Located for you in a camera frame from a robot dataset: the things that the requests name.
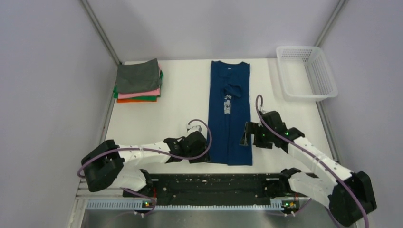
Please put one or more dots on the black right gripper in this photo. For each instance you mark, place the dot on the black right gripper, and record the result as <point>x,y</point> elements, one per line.
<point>253,128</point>

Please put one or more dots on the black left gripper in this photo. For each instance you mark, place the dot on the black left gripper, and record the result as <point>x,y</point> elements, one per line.
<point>203,159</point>

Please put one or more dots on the dark blue t shirt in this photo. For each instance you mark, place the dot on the dark blue t shirt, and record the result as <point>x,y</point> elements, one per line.
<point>229,111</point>

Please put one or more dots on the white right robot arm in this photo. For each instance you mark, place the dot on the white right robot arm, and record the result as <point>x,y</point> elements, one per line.
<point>347,195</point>

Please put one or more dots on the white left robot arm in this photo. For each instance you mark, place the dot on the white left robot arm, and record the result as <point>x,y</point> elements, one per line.
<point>110,165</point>

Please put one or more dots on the folded pink t shirt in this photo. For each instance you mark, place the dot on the folded pink t shirt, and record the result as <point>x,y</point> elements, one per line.
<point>141,93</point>

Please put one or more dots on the white perforated plastic basket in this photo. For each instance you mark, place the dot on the white perforated plastic basket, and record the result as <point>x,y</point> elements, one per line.
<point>305,74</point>

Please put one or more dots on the folded orange t shirt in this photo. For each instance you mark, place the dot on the folded orange t shirt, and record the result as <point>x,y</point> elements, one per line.
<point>135,100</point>

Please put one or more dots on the folded grey t shirt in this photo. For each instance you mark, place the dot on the folded grey t shirt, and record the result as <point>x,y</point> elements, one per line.
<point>138,77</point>

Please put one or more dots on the folded green t shirt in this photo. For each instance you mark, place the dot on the folded green t shirt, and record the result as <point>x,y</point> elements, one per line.
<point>154,94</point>

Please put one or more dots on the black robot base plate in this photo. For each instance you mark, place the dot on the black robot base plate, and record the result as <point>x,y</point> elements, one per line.
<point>218,189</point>

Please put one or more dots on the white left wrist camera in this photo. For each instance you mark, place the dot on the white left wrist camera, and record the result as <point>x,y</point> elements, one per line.
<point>194,128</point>

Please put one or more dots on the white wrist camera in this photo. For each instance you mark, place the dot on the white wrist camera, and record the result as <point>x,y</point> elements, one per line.
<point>194,128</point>
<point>263,111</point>

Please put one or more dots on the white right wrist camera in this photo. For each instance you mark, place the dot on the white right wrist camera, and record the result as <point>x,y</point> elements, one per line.
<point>263,111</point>

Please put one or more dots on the white slotted cable duct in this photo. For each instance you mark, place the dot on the white slotted cable duct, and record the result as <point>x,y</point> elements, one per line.
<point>145,205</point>

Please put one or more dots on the right aluminium frame post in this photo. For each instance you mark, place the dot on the right aluminium frame post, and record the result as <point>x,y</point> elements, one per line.
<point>341,4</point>

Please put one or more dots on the aluminium frame post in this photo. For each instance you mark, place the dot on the aluminium frame post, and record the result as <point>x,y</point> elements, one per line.
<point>100,31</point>
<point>341,4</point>

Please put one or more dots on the left aluminium frame post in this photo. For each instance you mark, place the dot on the left aluminium frame post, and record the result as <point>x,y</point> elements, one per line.
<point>100,31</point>

